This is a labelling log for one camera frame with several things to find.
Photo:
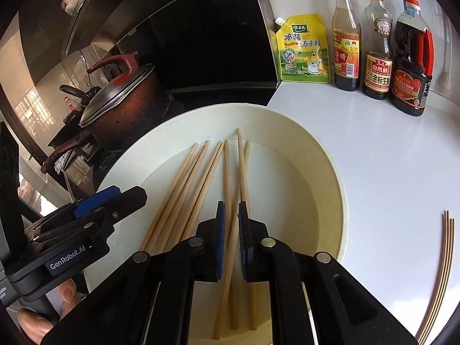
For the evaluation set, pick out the wooden chopstick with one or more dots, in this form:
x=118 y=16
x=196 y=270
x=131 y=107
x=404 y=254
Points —
x=440 y=294
x=436 y=294
x=444 y=294
x=221 y=305

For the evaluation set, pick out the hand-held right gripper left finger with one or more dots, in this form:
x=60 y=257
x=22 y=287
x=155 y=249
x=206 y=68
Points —
x=220 y=244

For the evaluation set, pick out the yellow seasoning pouch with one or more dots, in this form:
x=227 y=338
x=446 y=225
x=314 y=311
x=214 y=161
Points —
x=305 y=50

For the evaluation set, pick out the clear soy sauce bottle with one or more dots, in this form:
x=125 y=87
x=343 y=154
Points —
x=377 y=64

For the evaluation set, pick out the black range hood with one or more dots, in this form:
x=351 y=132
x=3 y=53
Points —
x=201 y=36

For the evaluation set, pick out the black flat upright bar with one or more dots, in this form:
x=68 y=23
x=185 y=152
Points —
x=9 y=187

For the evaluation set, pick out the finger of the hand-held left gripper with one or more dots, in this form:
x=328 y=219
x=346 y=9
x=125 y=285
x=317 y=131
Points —
x=125 y=203
x=95 y=201

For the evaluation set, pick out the vinegar bottle orange label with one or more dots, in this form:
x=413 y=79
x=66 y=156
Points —
x=346 y=57

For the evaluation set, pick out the white round basin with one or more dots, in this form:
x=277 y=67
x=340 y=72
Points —
x=287 y=172

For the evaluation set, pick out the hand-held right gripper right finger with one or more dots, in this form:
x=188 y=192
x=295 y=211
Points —
x=243 y=244

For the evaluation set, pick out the brown cooking pot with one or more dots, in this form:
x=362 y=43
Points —
x=136 y=118

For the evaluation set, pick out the person's left hand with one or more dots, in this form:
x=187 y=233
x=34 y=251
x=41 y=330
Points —
x=32 y=325

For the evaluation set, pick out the large soy sauce jug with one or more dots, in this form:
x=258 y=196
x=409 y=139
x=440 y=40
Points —
x=409 y=79

